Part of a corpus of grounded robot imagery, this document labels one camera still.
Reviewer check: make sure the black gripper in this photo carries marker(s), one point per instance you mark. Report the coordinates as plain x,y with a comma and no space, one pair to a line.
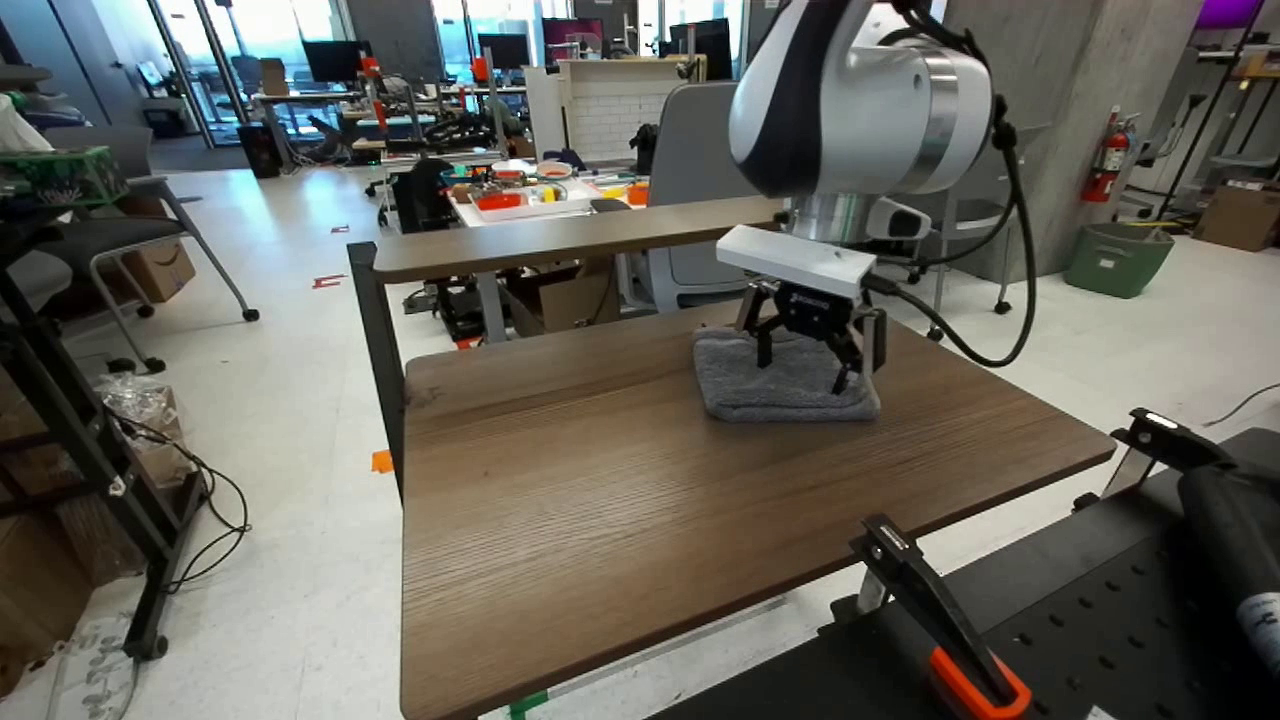
808,311

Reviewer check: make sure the grey towel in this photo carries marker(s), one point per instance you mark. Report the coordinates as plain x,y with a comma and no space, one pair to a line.
785,386

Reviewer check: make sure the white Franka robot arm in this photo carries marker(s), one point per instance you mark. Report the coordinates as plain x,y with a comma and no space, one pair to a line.
864,115

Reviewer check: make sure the grey high-back office chair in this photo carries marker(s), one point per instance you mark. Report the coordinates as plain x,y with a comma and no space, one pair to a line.
685,161

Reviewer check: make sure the open cardboard box under table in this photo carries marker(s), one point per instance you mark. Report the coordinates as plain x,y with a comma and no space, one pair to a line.
563,303

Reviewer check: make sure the wooden desk riser shelf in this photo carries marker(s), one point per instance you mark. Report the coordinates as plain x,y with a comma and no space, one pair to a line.
563,241

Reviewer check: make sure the white table with clutter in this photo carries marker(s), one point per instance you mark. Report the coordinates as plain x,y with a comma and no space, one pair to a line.
544,199

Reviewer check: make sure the white cabinet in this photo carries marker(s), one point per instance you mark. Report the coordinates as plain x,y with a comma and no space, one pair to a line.
615,104

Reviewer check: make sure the green plastic bin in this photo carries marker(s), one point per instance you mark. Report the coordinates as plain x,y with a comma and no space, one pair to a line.
1117,262

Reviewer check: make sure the red fire extinguisher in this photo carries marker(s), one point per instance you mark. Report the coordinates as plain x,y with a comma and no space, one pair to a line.
1107,161

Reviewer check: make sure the black and silver clamp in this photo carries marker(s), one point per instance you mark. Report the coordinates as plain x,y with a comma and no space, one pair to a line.
1162,443

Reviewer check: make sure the black bag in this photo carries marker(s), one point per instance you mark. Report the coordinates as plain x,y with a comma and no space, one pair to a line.
426,199

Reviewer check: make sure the orange floor tape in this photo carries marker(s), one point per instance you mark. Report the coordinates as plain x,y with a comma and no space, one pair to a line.
383,460

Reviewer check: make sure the green tape piece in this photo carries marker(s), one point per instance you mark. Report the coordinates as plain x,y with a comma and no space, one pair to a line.
530,707

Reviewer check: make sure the cardboard box by column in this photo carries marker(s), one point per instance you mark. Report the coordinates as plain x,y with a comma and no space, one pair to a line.
1240,216

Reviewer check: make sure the dark computer monitor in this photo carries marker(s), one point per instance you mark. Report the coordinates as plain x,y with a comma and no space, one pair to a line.
331,61

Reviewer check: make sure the cardboard box under grey chair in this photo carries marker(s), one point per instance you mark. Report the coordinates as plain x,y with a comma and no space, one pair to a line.
159,268

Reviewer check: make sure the clear plastic bag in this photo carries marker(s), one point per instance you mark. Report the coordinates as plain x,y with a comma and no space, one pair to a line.
136,404

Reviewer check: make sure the grey folding chair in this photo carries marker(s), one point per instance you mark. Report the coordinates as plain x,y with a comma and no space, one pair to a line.
127,232

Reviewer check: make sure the black metal rack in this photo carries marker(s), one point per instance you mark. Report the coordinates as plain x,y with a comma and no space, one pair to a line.
83,443

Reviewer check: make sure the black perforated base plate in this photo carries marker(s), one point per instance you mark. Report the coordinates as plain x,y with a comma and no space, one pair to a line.
1107,627

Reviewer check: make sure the black cylindrical post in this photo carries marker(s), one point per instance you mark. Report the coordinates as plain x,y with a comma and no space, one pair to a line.
1232,532

